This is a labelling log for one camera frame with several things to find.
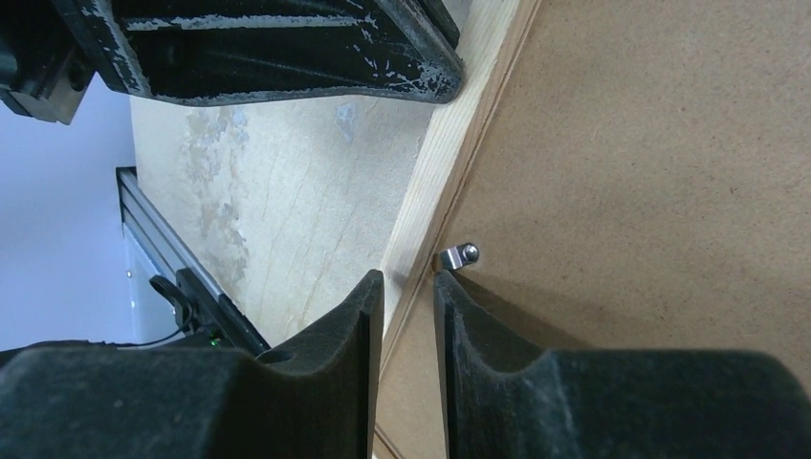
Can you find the aluminium extrusion rail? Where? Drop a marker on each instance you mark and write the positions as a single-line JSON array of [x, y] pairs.
[[163, 246]]

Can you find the brown hardboard backing board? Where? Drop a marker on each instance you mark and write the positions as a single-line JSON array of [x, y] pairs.
[[644, 183]]

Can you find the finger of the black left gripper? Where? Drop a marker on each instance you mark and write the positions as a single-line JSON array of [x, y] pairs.
[[215, 53]]

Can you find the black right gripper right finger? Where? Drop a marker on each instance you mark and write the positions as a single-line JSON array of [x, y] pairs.
[[505, 397]]

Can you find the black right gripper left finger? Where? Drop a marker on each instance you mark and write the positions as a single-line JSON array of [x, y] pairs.
[[312, 396]]

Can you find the wooden picture frame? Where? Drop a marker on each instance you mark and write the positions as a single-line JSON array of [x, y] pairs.
[[492, 38]]

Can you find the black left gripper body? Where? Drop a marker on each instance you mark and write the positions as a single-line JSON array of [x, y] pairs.
[[44, 73]]

